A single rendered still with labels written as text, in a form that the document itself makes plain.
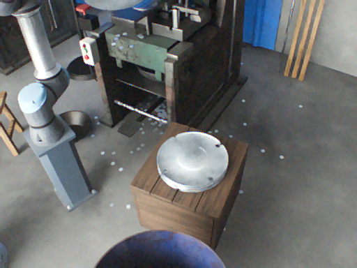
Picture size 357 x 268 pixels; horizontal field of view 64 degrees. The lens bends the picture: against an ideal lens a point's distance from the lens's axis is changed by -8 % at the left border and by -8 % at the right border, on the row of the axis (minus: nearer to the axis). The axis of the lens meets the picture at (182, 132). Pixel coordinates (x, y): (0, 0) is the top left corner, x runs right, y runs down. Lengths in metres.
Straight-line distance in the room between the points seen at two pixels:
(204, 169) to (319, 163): 0.87
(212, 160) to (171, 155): 0.17
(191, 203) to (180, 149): 0.25
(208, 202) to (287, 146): 0.87
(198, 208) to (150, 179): 0.23
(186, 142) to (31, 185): 0.96
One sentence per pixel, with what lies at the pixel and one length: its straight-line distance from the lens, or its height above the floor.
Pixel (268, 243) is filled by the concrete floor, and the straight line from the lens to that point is 1.53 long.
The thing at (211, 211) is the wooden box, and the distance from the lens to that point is 1.16.
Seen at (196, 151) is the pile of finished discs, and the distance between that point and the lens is 1.28.
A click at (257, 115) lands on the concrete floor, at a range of 2.07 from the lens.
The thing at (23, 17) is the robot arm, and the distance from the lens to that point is 1.22.
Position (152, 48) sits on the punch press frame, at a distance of 1.49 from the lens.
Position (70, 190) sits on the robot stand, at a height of 0.13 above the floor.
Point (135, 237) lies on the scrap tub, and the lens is 1.00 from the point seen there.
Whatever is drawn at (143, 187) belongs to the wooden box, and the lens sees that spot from 1.23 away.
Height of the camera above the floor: 1.35
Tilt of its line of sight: 45 degrees down
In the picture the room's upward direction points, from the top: 2 degrees counter-clockwise
